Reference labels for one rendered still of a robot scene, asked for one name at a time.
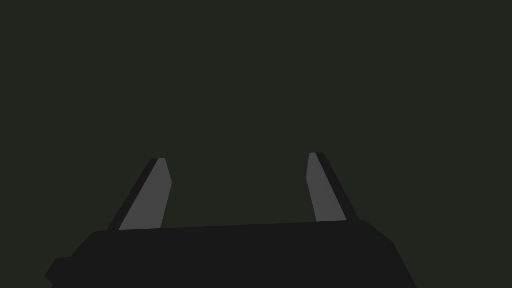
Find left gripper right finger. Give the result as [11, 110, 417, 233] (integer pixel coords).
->
[305, 151, 361, 223]

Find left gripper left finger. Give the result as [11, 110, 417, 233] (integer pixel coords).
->
[106, 157, 173, 232]

